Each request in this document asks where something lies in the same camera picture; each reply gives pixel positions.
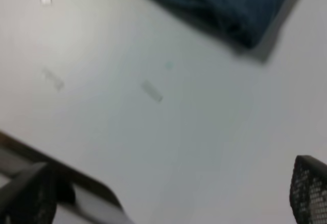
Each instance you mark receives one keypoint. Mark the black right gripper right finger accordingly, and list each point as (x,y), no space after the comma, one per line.
(308,190)

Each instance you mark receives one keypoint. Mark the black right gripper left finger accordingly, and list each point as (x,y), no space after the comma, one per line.
(30,197)

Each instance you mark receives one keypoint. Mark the children's blue denim shorts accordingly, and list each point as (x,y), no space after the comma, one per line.
(247,24)

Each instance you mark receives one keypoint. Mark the clear tape strip lower right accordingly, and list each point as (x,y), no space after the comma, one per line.
(52,78)

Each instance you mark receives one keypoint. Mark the clear tape strip lower middle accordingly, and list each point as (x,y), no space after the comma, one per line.
(152,91)

